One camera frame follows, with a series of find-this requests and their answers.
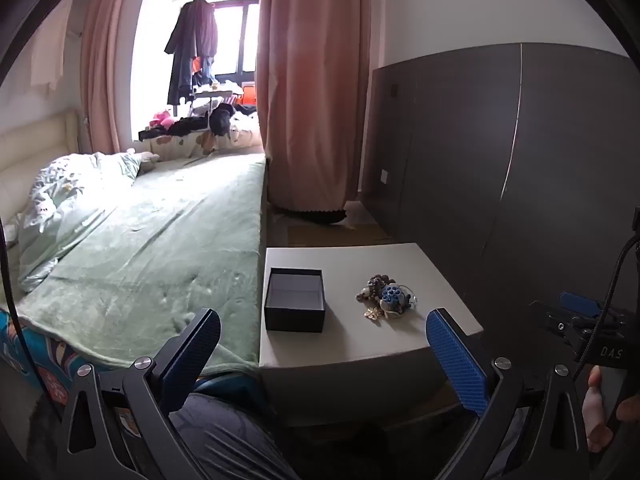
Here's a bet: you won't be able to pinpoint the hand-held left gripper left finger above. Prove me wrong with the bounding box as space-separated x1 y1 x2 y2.
55 307 223 480

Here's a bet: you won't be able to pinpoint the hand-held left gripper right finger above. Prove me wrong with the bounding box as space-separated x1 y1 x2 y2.
425 308 596 480

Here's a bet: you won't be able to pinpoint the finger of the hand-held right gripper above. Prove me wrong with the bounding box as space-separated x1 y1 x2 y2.
529 300 587 347
559 291 605 317

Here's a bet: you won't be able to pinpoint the blue beaded flower ornament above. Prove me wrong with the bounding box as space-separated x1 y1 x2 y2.
377 283 410 317

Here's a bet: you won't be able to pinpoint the black jewelry box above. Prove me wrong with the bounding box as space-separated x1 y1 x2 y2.
263 267 327 334

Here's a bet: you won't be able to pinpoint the person's right hand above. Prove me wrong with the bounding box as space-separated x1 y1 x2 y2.
582 365 640 454

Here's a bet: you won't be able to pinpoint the person's leg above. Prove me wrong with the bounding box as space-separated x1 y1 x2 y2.
167 390 303 480

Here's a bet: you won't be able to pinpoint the white bedside table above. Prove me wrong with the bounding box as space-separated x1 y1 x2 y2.
258 242 485 429

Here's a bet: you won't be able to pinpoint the green blanket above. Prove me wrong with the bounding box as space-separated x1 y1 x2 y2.
15 152 267 377

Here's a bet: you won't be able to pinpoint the grey wardrobe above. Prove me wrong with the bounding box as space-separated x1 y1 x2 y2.
369 42 640 341

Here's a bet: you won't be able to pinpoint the blue printed bed sheet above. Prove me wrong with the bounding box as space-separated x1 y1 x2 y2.
0 307 108 411

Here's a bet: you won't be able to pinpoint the floral quilt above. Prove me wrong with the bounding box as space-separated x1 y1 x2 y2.
17 151 147 294

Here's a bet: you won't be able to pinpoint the floral cushion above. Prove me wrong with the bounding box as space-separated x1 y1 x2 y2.
140 127 264 159

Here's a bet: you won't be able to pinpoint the pile of dark clothes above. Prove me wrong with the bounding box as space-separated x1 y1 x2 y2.
137 102 261 144

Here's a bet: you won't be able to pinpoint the beige bed headboard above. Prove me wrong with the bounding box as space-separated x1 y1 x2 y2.
0 109 82 226

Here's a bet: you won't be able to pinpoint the wide pink curtain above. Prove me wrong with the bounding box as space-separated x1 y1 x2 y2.
256 0 374 214

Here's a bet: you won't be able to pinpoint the narrow pink curtain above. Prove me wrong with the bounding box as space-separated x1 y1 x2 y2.
79 0 147 157

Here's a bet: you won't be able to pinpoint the hanging dark clothes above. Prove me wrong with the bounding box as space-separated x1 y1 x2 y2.
164 0 220 107

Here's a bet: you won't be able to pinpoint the beige hanging cloth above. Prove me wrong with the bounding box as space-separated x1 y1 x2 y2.
29 9 69 92

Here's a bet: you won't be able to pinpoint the black braided cable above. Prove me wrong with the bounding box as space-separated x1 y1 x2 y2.
574 237 640 363

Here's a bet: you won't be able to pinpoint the thin black cable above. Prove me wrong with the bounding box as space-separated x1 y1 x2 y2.
0 217 68 413

